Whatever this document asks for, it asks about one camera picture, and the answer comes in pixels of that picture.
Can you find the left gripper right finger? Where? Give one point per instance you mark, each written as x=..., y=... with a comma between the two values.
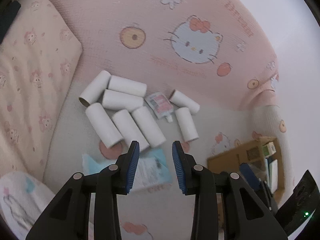
x=245, y=215

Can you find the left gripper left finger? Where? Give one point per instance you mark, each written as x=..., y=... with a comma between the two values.
x=67, y=215

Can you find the white paper tube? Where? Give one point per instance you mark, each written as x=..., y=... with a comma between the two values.
x=93, y=91
x=103, y=125
x=129, y=129
x=127, y=86
x=148, y=126
x=116, y=101

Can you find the white patterned plush cloth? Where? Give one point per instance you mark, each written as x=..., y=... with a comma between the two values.
x=23, y=199

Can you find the brown cardboard box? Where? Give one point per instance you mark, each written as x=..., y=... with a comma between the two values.
x=252, y=153

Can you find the green white small box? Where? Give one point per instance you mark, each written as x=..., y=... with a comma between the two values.
x=268, y=149

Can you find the blue face mask packet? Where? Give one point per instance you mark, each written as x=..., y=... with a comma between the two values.
x=152, y=170

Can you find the small white tube lower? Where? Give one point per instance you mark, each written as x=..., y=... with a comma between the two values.
x=186, y=124

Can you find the small white tube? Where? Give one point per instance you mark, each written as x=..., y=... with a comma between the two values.
x=181, y=100
x=186, y=124

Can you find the small white tube upper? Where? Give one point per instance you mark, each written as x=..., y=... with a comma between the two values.
x=181, y=100

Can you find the small pink spout pouch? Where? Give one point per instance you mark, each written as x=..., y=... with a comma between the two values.
x=161, y=106

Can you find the cream patterned pillow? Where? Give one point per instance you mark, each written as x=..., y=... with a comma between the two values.
x=39, y=56

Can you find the pink Hello Kitty blanket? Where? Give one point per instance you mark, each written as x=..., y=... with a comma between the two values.
x=213, y=51

